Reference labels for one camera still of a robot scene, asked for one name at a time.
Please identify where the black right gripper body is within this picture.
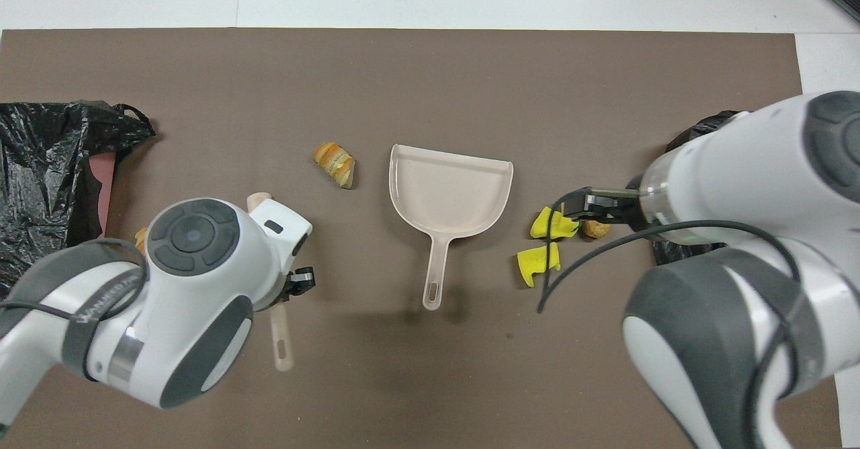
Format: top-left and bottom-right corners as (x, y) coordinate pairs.
(585, 187), (644, 227)

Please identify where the beige hand brush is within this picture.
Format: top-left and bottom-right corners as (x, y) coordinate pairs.
(246, 192), (295, 372)

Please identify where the orange striped croissant piece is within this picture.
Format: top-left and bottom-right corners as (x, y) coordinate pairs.
(313, 142), (357, 190)

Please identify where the beige plastic dustpan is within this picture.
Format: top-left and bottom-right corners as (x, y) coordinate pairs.
(388, 143), (515, 311)

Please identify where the pink bin rim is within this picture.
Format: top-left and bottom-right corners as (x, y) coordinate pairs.
(89, 152), (117, 238)

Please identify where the black trash bag pink bin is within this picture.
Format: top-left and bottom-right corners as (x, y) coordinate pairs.
(0, 101), (157, 298)

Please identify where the brown table mat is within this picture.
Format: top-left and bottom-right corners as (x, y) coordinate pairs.
(0, 29), (844, 449)

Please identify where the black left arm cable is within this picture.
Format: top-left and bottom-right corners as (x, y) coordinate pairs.
(0, 237), (150, 322)

